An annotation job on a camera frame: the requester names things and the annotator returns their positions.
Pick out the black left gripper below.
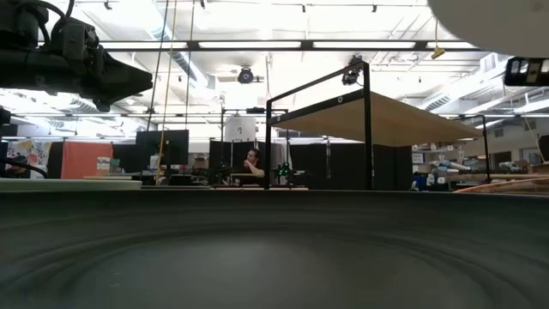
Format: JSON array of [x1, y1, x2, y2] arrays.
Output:
[[0, 45, 154, 113]]

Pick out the white plate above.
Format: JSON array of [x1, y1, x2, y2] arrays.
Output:
[[427, 0, 549, 59]]

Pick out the pale green plate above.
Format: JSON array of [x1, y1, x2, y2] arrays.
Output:
[[0, 179, 143, 192]]

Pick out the orange plate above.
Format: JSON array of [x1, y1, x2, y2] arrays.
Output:
[[453, 177, 549, 195]]

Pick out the large black plate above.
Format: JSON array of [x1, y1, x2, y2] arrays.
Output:
[[0, 190, 549, 309]]

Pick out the orange partition panel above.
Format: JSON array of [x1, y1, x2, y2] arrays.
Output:
[[61, 141, 114, 180]]

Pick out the background wooden table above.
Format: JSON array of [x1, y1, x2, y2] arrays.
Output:
[[82, 173, 135, 181]]

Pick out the floral cloth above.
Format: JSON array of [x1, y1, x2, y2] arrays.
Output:
[[5, 139, 53, 179]]

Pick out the person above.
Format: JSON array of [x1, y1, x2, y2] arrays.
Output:
[[233, 148, 266, 186], [4, 154, 32, 179]]

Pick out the black ceiling spotlight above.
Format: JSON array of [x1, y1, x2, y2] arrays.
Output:
[[341, 54, 365, 87]]

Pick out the background robot with green lights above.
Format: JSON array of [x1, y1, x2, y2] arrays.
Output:
[[270, 161, 310, 186]]

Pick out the black curtain partition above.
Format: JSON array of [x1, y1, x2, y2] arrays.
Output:
[[208, 139, 413, 191]]

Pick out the black hanging cable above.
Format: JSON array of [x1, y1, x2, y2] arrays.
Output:
[[145, 0, 171, 132]]

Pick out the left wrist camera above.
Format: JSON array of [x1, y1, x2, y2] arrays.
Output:
[[50, 17, 102, 61]]

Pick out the yellow hanging cord plug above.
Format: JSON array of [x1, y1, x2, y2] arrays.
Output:
[[430, 19, 446, 60]]

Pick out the black hose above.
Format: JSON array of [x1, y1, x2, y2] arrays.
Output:
[[0, 157, 49, 179]]

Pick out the black frame wooden shelf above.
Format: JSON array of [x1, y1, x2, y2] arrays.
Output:
[[264, 59, 492, 191]]

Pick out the black overhead light rail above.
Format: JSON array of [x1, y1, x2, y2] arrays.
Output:
[[38, 39, 488, 53]]

